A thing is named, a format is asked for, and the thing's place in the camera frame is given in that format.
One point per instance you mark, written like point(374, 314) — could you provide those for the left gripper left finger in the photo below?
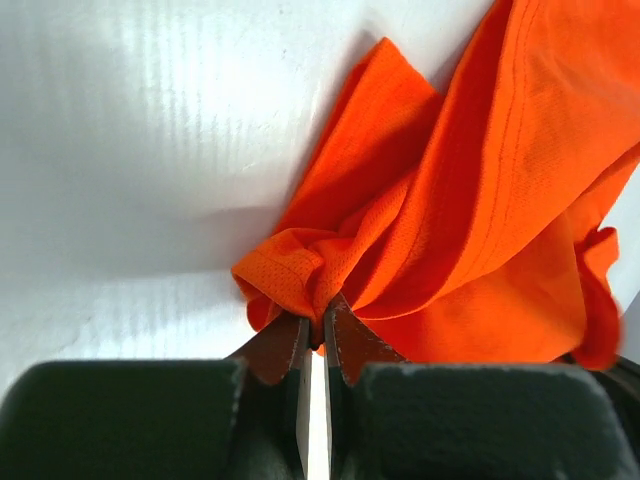
point(245, 416)

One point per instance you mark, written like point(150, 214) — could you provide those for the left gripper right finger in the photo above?
point(389, 418)

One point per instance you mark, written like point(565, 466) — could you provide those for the orange t shirt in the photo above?
point(467, 226)

